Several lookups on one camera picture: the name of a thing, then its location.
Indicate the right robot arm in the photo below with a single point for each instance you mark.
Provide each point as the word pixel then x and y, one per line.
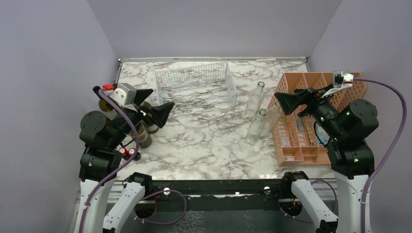
pixel 351 160

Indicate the green wine bottle middle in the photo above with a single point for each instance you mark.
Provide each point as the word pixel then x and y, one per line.
pixel 148 119

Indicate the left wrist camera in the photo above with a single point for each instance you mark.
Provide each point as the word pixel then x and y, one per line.
pixel 124 94

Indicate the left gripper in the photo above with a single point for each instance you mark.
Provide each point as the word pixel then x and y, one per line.
pixel 160 114

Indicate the orange plastic file organizer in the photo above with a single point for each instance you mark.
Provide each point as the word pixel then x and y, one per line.
pixel 294 138

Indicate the red capped small bottle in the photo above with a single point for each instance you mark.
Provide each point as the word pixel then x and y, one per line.
pixel 124 152

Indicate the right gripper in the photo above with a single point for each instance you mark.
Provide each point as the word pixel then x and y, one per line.
pixel 311 97

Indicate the green wine bottle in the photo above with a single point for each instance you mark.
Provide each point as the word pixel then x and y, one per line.
pixel 148 119
pixel 145 139
pixel 104 106

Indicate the blue white tape dispenser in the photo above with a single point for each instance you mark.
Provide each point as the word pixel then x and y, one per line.
pixel 322 137

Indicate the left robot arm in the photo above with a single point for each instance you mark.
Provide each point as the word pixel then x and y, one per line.
pixel 101 161

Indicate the black front mounting rail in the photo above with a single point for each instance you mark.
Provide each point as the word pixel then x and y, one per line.
pixel 219 195

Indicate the green wine bottle front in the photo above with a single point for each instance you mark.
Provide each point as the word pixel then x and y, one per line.
pixel 145 139

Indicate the white wire wine rack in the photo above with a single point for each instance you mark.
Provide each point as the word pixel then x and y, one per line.
pixel 208 87

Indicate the clear glass bottle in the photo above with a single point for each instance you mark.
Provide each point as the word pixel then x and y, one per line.
pixel 272 117
pixel 255 100
pixel 256 127

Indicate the green wine bottle back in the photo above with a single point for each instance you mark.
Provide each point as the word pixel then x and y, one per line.
pixel 104 106

